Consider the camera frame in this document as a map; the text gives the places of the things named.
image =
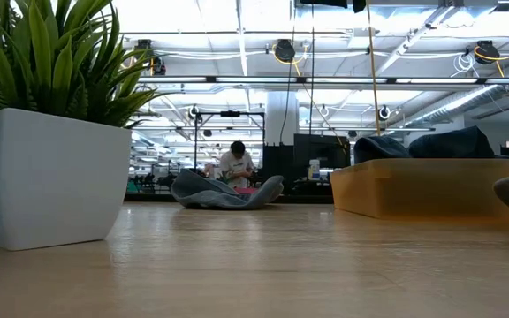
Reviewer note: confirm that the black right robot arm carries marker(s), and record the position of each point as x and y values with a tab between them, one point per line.
359	4

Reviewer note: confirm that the dark blue denim bucket hat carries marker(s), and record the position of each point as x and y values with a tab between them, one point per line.
453	143
378	150

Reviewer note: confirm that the person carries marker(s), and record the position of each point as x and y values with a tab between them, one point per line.
236	165

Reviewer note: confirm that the black background rig frame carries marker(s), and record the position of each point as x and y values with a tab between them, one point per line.
195	141

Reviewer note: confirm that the orange plastic bin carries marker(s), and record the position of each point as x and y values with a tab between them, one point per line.
413	190

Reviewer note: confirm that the background black robot arms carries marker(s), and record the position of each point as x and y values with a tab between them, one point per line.
153	182

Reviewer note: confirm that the artificial green plant white pot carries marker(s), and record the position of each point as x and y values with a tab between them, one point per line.
47	176

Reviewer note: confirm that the red crate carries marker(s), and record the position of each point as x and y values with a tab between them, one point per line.
246	190

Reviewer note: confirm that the black cabinet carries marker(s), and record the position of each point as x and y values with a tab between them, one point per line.
276	165

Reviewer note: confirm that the white bottle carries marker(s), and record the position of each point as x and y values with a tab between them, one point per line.
314	170

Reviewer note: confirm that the black aluminium rig frame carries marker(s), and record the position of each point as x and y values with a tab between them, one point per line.
307	199

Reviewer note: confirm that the long ceiling light bar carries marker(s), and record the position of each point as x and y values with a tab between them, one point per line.
347	80

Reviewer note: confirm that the silver ventilation duct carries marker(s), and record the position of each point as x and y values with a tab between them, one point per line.
458	102

